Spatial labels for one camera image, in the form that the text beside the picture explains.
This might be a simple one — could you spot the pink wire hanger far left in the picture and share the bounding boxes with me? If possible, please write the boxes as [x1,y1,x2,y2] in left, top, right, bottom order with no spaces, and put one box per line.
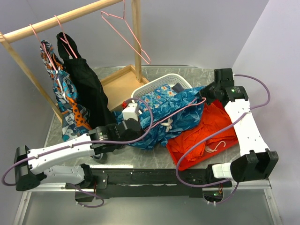
[29,24,57,70]

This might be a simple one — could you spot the pink wire hanger with black shorts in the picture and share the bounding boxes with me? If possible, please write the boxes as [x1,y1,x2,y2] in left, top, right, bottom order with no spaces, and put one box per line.
[54,15,79,59]

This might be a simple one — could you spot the orange blue patterned shorts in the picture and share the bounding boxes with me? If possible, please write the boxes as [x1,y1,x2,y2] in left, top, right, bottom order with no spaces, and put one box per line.
[40,40,92,141]

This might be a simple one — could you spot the blue floral shorts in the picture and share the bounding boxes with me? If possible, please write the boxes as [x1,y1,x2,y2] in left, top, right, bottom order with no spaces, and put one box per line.
[139,84,177,109]

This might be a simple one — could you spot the wooden clothes rack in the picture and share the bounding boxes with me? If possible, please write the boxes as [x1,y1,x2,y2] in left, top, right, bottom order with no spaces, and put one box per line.
[0,0,150,124]

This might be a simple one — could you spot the white perforated plastic basket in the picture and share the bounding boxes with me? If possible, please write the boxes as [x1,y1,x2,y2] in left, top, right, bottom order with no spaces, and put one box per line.
[131,73,192,98]

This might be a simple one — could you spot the empty pink wire hanger rear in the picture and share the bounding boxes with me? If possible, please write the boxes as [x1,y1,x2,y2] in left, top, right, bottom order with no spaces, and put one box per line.
[100,0,151,65]

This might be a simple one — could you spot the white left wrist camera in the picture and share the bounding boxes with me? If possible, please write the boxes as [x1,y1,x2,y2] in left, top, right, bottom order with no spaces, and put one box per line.
[122,103,140,121]

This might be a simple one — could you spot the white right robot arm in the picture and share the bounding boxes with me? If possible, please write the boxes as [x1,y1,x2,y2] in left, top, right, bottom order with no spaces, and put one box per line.
[199,68,279,187]

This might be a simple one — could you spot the red plastic tray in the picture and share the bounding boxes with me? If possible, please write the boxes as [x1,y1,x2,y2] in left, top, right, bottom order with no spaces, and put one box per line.
[165,99,240,172]

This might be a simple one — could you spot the pink wire hanger front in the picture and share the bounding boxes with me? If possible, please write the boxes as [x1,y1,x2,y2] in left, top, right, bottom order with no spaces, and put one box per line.
[145,97,207,132]

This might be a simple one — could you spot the blue shark print shorts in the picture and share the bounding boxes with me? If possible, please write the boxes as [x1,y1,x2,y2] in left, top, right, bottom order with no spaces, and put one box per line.
[124,86,204,150]

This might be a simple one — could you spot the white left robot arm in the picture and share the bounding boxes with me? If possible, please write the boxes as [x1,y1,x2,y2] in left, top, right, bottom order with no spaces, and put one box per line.
[14,119,143,191]

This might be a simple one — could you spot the dark navy folded garment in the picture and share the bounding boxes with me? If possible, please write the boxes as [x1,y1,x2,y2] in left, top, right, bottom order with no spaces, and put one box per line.
[172,83,185,93]

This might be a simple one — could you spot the black sport shorts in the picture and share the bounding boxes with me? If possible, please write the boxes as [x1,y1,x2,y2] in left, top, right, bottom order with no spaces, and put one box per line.
[56,32,117,129]

